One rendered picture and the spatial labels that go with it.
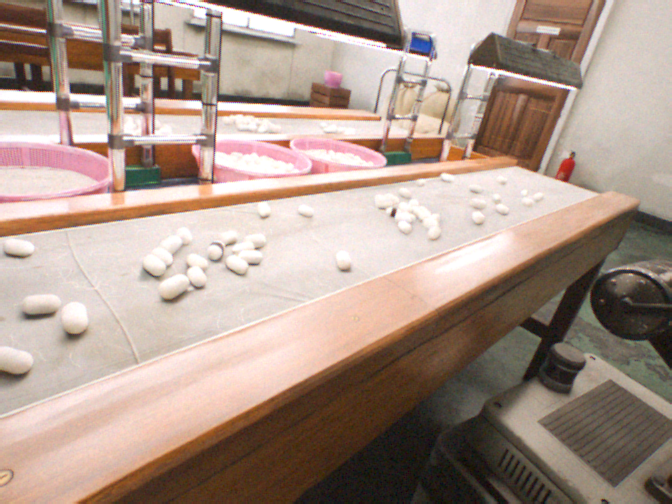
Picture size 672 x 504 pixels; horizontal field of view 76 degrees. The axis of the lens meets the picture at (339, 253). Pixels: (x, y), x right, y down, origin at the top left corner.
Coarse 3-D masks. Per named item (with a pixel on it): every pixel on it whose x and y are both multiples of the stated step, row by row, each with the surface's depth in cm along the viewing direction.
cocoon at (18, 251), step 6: (6, 240) 49; (12, 240) 49; (18, 240) 50; (6, 246) 49; (12, 246) 49; (18, 246) 49; (24, 246) 49; (30, 246) 50; (12, 252) 49; (18, 252) 49; (24, 252) 49; (30, 252) 50
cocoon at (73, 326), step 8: (72, 304) 41; (80, 304) 41; (64, 312) 40; (72, 312) 40; (80, 312) 40; (64, 320) 39; (72, 320) 39; (80, 320) 40; (88, 320) 41; (64, 328) 39; (72, 328) 39; (80, 328) 40
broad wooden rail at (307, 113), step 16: (0, 96) 103; (16, 96) 106; (32, 96) 109; (48, 96) 112; (80, 96) 119; (96, 96) 123; (96, 112) 115; (128, 112) 121; (160, 112) 127; (176, 112) 130; (192, 112) 134; (224, 112) 142; (240, 112) 146; (256, 112) 151; (272, 112) 155; (288, 112) 161; (304, 112) 167; (320, 112) 175; (336, 112) 183; (352, 112) 192; (368, 112) 201
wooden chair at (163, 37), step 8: (128, 24) 255; (128, 32) 256; (136, 32) 261; (160, 32) 276; (168, 32) 280; (160, 40) 278; (168, 40) 282; (168, 48) 284; (128, 64) 262; (136, 64) 268; (168, 72) 290; (168, 80) 292; (168, 88) 295; (128, 96) 266; (168, 96) 297
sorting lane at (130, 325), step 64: (384, 192) 100; (448, 192) 111; (512, 192) 124; (576, 192) 141; (0, 256) 49; (64, 256) 52; (128, 256) 54; (320, 256) 65; (384, 256) 69; (0, 320) 40; (128, 320) 44; (192, 320) 45; (256, 320) 48; (0, 384) 34; (64, 384) 35
